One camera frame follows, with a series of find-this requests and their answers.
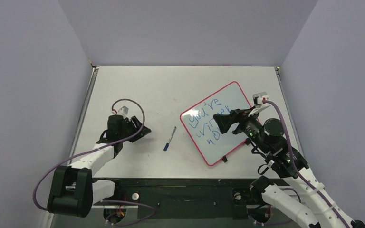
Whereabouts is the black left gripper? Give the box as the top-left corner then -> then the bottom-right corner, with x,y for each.
119,117 -> 150,143

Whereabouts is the white whiteboard marker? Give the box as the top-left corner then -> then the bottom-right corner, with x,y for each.
167,126 -> 177,144

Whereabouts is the pink framed whiteboard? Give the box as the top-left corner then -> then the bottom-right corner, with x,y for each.
180,81 -> 251,166

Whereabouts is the blue marker cap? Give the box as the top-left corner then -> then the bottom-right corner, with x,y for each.
163,143 -> 169,151

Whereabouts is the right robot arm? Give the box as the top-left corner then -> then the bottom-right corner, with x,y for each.
213,102 -> 365,228

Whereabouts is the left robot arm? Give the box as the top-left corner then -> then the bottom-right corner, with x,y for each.
47,114 -> 152,218

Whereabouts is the black whiteboard clip left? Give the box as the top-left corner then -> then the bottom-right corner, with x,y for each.
222,156 -> 228,163

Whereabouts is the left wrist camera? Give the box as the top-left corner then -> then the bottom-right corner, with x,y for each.
111,106 -> 129,118

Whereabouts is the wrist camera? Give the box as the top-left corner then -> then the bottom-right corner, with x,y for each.
250,92 -> 269,115
111,106 -> 129,118

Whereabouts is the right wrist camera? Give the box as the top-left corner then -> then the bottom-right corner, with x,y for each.
250,92 -> 269,115

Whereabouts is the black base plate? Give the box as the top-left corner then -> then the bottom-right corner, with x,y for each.
96,178 -> 278,221

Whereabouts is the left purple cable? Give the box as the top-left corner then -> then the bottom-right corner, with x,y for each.
32,98 -> 146,212

